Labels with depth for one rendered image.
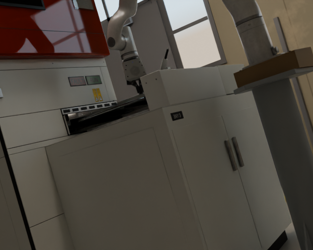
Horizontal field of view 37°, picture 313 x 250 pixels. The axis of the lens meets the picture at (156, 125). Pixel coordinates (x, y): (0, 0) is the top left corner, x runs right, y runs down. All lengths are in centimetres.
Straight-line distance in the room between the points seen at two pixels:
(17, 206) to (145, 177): 54
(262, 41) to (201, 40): 284
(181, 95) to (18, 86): 71
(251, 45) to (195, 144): 48
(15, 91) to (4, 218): 53
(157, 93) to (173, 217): 47
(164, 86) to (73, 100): 67
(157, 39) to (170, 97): 330
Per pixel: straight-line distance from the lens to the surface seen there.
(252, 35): 202
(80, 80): 239
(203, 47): 482
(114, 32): 222
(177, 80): 187
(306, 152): 202
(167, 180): 174
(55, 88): 225
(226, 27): 475
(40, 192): 203
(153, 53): 508
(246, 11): 203
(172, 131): 172
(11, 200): 200
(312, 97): 448
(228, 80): 232
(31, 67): 218
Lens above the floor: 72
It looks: 2 degrees up
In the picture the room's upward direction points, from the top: 17 degrees counter-clockwise
